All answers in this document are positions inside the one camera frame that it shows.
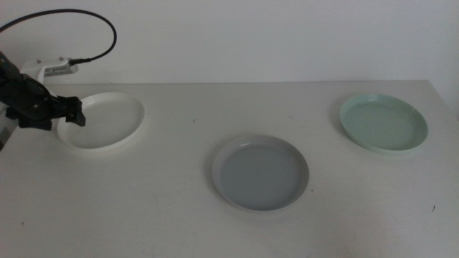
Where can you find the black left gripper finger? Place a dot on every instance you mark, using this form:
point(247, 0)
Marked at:
point(74, 104)
point(78, 118)

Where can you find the white shallow plastic bowl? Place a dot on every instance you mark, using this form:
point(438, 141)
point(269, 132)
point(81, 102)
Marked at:
point(107, 122)

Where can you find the grey shallow plastic bowl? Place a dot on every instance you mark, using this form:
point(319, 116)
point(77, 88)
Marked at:
point(260, 175)

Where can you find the mint green shallow plastic bowl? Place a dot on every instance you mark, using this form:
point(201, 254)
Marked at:
point(383, 125)

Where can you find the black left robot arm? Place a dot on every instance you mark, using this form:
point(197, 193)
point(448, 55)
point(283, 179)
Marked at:
point(8, 82)

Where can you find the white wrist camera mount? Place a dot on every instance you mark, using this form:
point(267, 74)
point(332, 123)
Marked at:
point(46, 67)

